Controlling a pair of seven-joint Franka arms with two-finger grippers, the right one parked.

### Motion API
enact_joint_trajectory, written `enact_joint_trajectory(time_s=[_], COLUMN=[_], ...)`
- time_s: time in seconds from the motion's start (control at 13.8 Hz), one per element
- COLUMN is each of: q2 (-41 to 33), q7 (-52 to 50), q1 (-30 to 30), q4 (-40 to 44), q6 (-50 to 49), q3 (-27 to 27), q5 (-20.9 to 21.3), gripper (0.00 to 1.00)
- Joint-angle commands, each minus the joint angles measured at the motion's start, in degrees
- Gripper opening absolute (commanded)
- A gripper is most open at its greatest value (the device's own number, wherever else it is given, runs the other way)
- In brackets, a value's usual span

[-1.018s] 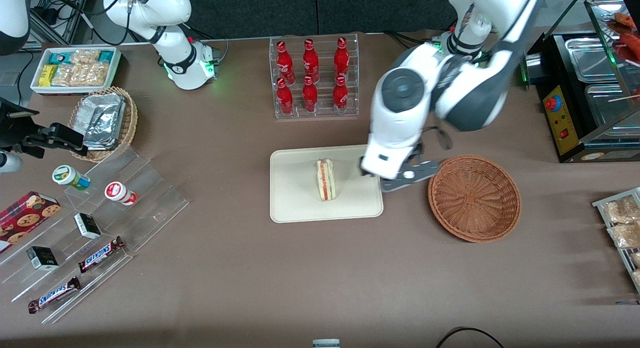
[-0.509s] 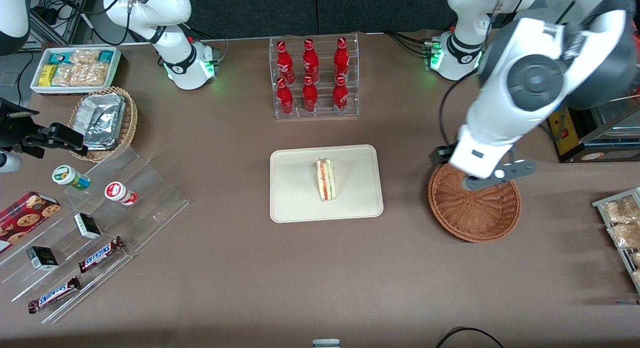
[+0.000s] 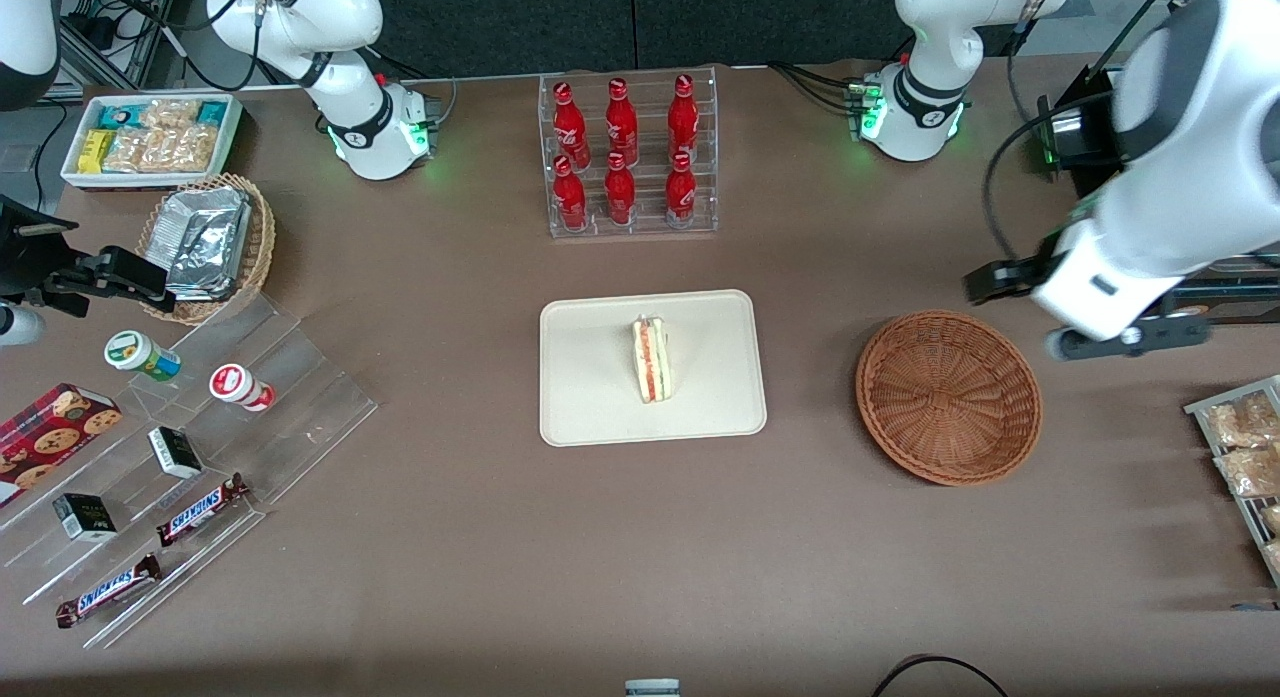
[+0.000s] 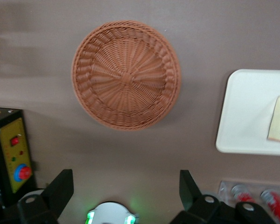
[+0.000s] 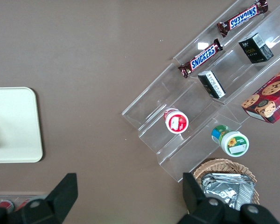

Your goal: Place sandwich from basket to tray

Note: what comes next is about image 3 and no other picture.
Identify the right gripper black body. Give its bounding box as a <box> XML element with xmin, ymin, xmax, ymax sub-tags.
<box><xmin>0</xmin><ymin>197</ymin><xmax>81</xmax><ymax>308</ymax></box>

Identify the triangular sandwich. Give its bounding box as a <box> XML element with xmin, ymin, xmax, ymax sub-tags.
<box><xmin>630</xmin><ymin>315</ymin><xmax>676</xmax><ymax>405</ymax></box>

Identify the tray of bagged snacks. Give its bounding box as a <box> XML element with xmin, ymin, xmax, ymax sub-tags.
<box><xmin>1183</xmin><ymin>375</ymin><xmax>1280</xmax><ymax>588</ymax></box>

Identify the brown wicker basket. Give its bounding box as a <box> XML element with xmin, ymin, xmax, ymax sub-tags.
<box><xmin>855</xmin><ymin>310</ymin><xmax>1043</xmax><ymax>488</ymax></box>

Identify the light wicker basket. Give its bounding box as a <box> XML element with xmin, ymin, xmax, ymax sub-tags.
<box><xmin>135</xmin><ymin>173</ymin><xmax>277</xmax><ymax>326</ymax></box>

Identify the cream rectangular plastic tray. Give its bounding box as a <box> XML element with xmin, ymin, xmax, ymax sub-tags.
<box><xmin>539</xmin><ymin>289</ymin><xmax>768</xmax><ymax>448</ymax></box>

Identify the white cylindrical wrist attachment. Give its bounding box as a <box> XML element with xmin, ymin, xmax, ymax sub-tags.
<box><xmin>0</xmin><ymin>305</ymin><xmax>47</xmax><ymax>347</ymax></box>

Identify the green lid snack jar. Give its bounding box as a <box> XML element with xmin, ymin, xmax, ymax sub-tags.
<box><xmin>104</xmin><ymin>330</ymin><xmax>183</xmax><ymax>383</ymax></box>

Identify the silver foil wrapped pack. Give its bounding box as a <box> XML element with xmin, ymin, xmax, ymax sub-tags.
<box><xmin>172</xmin><ymin>275</ymin><xmax>241</xmax><ymax>304</ymax></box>
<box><xmin>160</xmin><ymin>185</ymin><xmax>253</xmax><ymax>290</ymax></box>

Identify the white plastic snack bin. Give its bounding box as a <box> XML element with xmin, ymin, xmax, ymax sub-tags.
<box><xmin>60</xmin><ymin>94</ymin><xmax>244</xmax><ymax>193</ymax></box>

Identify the clear bag of nuts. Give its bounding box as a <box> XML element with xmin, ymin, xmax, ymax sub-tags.
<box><xmin>145</xmin><ymin>125</ymin><xmax>219</xmax><ymax>173</ymax></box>
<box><xmin>103</xmin><ymin>127</ymin><xmax>151</xmax><ymax>173</ymax></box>
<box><xmin>140</xmin><ymin>99</ymin><xmax>201</xmax><ymax>133</ymax></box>

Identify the red tartan cookie box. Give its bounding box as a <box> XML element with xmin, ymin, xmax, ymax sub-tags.
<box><xmin>0</xmin><ymin>382</ymin><xmax>123</xmax><ymax>508</ymax></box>

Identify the red lid snack jar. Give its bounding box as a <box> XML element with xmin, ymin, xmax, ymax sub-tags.
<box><xmin>208</xmin><ymin>363</ymin><xmax>276</xmax><ymax>413</ymax></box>

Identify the small black carton box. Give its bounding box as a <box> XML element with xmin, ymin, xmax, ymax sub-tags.
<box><xmin>52</xmin><ymin>492</ymin><xmax>118</xmax><ymax>544</ymax></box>
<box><xmin>148</xmin><ymin>426</ymin><xmax>204</xmax><ymax>480</ymax></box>

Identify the clear acrylic stepped shelf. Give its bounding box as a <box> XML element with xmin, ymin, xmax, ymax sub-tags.
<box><xmin>0</xmin><ymin>292</ymin><xmax>379</xmax><ymax>650</ymax></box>

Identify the Snickers chocolate bar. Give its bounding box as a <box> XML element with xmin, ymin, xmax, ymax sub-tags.
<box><xmin>55</xmin><ymin>553</ymin><xmax>163</xmax><ymax>630</ymax></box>
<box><xmin>155</xmin><ymin>473</ymin><xmax>251</xmax><ymax>548</ymax></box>

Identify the red cola bottle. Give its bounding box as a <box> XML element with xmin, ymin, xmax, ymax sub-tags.
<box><xmin>605</xmin><ymin>78</ymin><xmax>639</xmax><ymax>168</ymax></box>
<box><xmin>552</xmin><ymin>81</ymin><xmax>591</xmax><ymax>170</ymax></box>
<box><xmin>604</xmin><ymin>152</ymin><xmax>637</xmax><ymax>226</ymax></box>
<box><xmin>553</xmin><ymin>155</ymin><xmax>589</xmax><ymax>230</ymax></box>
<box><xmin>668</xmin><ymin>74</ymin><xmax>699</xmax><ymax>163</ymax></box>
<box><xmin>665</xmin><ymin>151</ymin><xmax>698</xmax><ymax>226</ymax></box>

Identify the clear acrylic bottle rack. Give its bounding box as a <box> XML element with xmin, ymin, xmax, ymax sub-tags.
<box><xmin>538</xmin><ymin>65</ymin><xmax>719</xmax><ymax>240</ymax></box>

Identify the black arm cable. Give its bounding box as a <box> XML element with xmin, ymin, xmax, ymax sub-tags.
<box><xmin>982</xmin><ymin>89</ymin><xmax>1116</xmax><ymax>268</ymax></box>

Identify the aluminium frame profile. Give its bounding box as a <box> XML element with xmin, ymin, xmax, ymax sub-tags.
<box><xmin>60</xmin><ymin>0</ymin><xmax>186</xmax><ymax>93</ymax></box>

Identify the black cable bundle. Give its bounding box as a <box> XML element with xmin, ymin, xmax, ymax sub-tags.
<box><xmin>768</xmin><ymin>61</ymin><xmax>863</xmax><ymax>113</ymax></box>

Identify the black looped cable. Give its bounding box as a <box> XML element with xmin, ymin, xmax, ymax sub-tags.
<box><xmin>868</xmin><ymin>654</ymin><xmax>1011</xmax><ymax>697</ymax></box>

